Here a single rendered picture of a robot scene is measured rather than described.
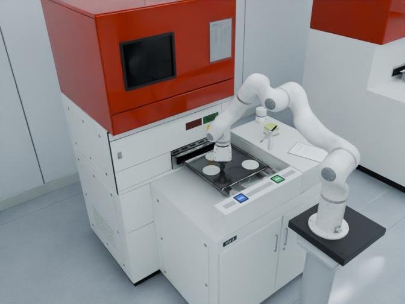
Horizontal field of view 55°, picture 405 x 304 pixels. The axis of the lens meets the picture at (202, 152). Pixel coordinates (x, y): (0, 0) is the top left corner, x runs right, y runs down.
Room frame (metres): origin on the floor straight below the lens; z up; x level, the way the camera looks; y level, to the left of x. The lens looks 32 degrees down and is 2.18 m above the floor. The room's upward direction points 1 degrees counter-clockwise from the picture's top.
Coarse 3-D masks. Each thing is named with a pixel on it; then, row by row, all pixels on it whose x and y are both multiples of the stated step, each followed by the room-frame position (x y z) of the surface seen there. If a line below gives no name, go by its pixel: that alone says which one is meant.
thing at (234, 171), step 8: (208, 152) 2.08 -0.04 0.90; (232, 152) 2.08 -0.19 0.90; (240, 152) 2.07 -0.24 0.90; (192, 160) 1.99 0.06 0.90; (200, 160) 1.99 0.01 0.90; (208, 160) 1.98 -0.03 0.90; (232, 160) 1.98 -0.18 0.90; (240, 160) 1.98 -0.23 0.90; (256, 160) 1.97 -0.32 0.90; (200, 168) 1.90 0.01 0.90; (224, 168) 1.90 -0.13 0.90; (232, 168) 1.90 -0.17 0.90; (240, 168) 1.89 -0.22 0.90; (256, 168) 1.89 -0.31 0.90; (208, 176) 1.82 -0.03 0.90; (216, 176) 1.82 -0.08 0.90; (224, 176) 1.82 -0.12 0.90; (232, 176) 1.82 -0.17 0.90; (240, 176) 1.81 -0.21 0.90; (216, 184) 1.74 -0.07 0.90; (224, 184) 1.74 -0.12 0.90
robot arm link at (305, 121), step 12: (288, 84) 1.67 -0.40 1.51; (300, 96) 1.64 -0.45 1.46; (300, 108) 1.59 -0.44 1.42; (300, 120) 1.54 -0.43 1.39; (312, 120) 1.53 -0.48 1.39; (300, 132) 1.53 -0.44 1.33; (312, 132) 1.49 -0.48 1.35; (324, 132) 1.49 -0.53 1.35; (312, 144) 1.51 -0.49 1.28; (324, 144) 1.49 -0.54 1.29; (336, 144) 1.49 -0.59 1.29; (348, 144) 1.48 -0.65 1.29
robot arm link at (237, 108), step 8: (232, 104) 1.79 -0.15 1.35; (240, 104) 1.76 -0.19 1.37; (248, 104) 1.76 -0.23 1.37; (224, 112) 1.81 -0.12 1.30; (232, 112) 1.79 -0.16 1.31; (240, 112) 1.78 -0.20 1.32; (216, 120) 1.79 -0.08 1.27; (224, 120) 1.78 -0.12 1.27; (232, 120) 1.78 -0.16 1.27; (216, 128) 1.77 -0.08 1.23; (224, 128) 1.76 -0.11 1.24; (208, 136) 1.80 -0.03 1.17; (216, 136) 1.77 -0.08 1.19
